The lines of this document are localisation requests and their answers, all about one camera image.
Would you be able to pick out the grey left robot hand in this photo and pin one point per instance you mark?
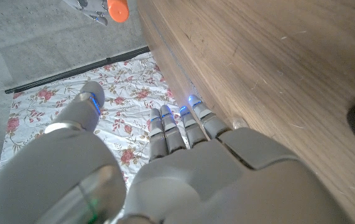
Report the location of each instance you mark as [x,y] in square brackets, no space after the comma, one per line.
[211,180]

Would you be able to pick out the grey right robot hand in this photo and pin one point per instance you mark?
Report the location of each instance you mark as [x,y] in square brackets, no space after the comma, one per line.
[91,7]

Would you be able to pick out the orange glue stick cap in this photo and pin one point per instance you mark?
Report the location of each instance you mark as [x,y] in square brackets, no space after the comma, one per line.
[118,10]

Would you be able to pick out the black backdrop stand pole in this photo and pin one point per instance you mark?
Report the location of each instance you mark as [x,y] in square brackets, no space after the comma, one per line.
[71,71]

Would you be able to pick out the floral backdrop cloth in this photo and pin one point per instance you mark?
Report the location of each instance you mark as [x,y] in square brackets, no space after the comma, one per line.
[127,81]

